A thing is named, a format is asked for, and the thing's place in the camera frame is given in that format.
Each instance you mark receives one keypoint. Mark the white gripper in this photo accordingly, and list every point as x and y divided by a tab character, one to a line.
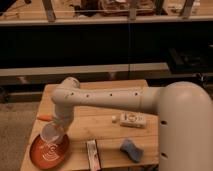
63	116

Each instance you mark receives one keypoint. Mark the clear glass cup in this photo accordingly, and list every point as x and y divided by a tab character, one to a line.
52	133

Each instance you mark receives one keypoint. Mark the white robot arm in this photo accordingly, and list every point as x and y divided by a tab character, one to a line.
184	110

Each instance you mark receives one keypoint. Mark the orange ceramic bowl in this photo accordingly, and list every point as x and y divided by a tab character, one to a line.
48	155

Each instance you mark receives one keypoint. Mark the orange carrot toy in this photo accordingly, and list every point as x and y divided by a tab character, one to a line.
45	118

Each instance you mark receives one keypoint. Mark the red white flat package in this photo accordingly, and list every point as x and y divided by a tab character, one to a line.
93	156

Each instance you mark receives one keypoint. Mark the white rectangular box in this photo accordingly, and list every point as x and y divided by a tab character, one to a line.
135	120

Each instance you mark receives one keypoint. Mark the wooden table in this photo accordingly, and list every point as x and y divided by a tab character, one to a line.
96	123

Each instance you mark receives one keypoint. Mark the long wooden shelf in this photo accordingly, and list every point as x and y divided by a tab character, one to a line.
45	12

